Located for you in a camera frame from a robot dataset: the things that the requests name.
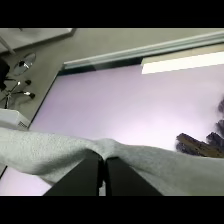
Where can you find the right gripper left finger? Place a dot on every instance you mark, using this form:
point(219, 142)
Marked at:
point(81, 180)

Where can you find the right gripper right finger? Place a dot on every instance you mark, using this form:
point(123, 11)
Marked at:
point(128, 180)

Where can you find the grey garment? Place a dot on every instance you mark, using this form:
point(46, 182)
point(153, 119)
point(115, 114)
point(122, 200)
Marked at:
point(40, 151)

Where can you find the silver frame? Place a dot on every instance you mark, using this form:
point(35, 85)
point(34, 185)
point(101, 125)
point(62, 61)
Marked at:
point(140, 51)

